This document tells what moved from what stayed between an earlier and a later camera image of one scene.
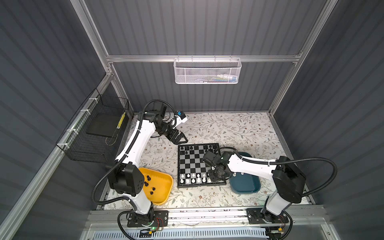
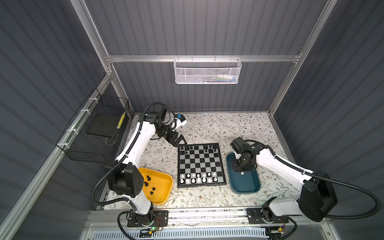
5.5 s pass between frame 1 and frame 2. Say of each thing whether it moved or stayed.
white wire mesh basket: stayed
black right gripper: moved
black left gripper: stayed
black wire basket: stayed
